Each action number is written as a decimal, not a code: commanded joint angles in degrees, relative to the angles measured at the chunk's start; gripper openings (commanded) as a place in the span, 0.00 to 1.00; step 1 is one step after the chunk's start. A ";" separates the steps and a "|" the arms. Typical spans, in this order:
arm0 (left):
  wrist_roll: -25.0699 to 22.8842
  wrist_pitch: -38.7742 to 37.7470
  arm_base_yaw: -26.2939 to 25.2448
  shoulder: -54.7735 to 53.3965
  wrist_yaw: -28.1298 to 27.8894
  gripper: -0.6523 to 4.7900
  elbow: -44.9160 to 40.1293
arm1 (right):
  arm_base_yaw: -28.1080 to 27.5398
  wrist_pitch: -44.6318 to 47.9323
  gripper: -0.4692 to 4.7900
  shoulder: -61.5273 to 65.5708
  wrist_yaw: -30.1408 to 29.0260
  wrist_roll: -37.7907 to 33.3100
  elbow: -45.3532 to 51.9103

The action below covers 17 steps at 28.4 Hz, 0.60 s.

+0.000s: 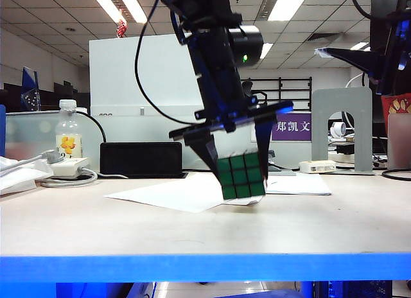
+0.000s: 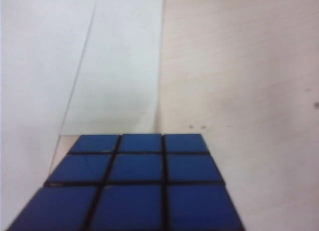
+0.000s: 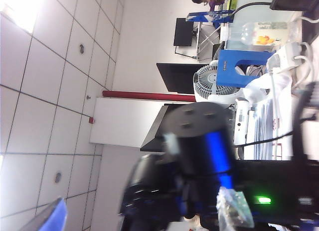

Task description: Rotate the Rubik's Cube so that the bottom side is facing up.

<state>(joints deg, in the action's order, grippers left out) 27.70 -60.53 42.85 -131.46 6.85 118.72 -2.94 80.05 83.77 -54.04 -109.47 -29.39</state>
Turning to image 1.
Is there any grey plug with cable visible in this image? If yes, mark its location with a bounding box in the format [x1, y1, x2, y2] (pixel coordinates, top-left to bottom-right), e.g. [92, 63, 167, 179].
[0, 149, 62, 173]

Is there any small white fan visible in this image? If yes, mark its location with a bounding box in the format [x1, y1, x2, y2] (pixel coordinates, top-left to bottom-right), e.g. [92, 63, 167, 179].
[329, 121, 347, 139]

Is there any grey metal bookend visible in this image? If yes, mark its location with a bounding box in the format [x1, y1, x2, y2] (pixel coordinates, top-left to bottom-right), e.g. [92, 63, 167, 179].
[311, 87, 376, 176]

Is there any thick black table cable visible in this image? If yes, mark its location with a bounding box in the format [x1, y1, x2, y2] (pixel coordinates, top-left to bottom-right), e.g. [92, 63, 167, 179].
[381, 168, 411, 182]

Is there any white power strip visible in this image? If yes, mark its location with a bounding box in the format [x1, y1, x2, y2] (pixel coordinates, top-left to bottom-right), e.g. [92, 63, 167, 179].
[50, 157, 92, 177]

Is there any frosted desk divider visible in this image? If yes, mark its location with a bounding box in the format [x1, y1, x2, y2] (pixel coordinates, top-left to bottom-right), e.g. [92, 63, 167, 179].
[5, 111, 314, 171]

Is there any ceiling light panel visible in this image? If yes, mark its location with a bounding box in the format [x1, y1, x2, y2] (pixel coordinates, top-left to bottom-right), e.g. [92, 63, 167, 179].
[115, 0, 148, 24]
[88, 0, 127, 23]
[259, 43, 274, 60]
[267, 0, 312, 22]

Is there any blue table edge rail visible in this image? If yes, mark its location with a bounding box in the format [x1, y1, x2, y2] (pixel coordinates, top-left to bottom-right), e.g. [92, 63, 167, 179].
[0, 252, 411, 283]

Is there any thin black cable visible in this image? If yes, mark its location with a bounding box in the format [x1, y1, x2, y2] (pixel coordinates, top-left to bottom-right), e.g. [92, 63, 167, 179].
[76, 110, 107, 144]

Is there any blue crystal trophy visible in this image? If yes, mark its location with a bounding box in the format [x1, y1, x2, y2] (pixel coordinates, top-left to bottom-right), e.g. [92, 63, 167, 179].
[21, 66, 42, 112]

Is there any grey coiled power strip cable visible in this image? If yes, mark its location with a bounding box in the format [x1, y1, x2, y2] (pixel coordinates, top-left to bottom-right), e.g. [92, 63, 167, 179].
[40, 168, 129, 188]

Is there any large white paper sheet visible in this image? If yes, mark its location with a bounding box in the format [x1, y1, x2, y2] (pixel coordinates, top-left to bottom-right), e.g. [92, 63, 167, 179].
[102, 174, 267, 214]

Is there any large white cabinet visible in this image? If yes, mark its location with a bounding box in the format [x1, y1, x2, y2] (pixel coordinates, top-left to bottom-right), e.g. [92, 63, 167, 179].
[89, 33, 206, 116]

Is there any black box with base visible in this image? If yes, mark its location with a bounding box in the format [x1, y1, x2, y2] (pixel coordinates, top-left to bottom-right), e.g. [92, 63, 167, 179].
[100, 141, 189, 179]

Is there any blue frame post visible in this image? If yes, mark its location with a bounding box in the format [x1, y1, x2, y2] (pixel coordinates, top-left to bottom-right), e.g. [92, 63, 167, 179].
[0, 104, 6, 157]

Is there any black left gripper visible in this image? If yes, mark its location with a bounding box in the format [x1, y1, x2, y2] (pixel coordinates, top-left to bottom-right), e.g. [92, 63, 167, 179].
[169, 97, 295, 184]

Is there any colourful Rubik's cube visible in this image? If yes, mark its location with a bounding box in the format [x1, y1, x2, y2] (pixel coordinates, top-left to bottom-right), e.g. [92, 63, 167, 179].
[216, 152, 267, 201]

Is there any purple and white name sign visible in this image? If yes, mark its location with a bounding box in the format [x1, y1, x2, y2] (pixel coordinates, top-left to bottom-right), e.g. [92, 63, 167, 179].
[271, 111, 313, 142]

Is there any black office chair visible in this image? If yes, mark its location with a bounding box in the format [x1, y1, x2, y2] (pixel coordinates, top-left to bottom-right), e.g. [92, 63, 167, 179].
[241, 80, 269, 105]

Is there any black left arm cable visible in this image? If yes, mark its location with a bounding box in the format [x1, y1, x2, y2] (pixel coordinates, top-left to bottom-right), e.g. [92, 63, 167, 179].
[134, 0, 195, 125]

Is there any red box gold pattern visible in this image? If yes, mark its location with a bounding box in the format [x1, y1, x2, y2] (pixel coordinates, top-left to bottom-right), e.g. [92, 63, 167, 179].
[380, 94, 411, 116]

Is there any white power adapter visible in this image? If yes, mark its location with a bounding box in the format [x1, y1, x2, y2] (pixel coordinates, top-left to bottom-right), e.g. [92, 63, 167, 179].
[298, 159, 337, 174]

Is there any plastic bottle yellow flower label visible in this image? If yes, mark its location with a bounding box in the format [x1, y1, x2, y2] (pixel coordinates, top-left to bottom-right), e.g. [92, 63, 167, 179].
[55, 99, 83, 159]

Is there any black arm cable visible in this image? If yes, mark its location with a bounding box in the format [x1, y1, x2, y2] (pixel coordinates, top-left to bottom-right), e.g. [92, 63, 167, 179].
[134, 0, 195, 125]
[349, 0, 402, 22]

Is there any black shelf rack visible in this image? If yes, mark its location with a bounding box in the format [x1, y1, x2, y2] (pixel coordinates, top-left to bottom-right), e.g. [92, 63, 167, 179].
[240, 76, 313, 111]

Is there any grey stapler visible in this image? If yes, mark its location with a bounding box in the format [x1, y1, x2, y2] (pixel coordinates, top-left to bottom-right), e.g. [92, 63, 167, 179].
[265, 149, 290, 173]

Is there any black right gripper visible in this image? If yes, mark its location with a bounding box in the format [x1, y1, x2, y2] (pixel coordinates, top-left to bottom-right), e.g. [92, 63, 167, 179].
[314, 0, 411, 95]

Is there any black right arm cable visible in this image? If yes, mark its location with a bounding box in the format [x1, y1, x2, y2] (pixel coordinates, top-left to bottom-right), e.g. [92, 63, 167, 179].
[349, 0, 402, 22]

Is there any pink grey upright panel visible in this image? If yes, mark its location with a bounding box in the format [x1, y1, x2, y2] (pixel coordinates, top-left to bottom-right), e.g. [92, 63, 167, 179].
[387, 113, 411, 170]

